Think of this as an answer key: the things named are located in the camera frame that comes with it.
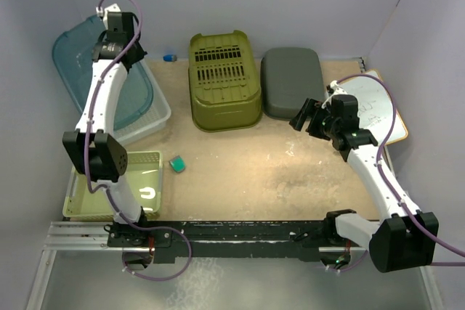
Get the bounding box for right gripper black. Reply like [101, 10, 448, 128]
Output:
[290, 98, 339, 141]

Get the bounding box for grey plastic tray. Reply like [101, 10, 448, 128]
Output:
[260, 47, 325, 121]

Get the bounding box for large olive green basket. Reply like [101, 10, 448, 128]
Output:
[188, 30, 262, 132]

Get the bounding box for white perforated plastic basket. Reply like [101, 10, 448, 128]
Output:
[114, 59, 171, 146]

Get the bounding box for light green plastic tray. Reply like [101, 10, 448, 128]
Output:
[62, 151, 163, 221]

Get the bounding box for blue transparent basket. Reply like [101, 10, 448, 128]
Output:
[52, 15, 153, 131]

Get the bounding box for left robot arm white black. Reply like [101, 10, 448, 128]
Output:
[62, 9, 150, 246]

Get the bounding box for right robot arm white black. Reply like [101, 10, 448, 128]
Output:
[290, 94, 439, 273]

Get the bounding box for small teal green block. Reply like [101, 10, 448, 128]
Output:
[169, 155, 186, 174]

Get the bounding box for small blue object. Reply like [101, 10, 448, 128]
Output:
[163, 54, 177, 62]

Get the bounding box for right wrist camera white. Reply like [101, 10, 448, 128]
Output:
[323, 80, 347, 108]

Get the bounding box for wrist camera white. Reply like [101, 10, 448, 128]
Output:
[323, 80, 347, 108]
[96, 3, 121, 27]

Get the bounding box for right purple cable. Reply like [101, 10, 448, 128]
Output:
[337, 73, 465, 258]

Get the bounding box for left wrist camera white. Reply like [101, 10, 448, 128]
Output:
[96, 3, 121, 27]

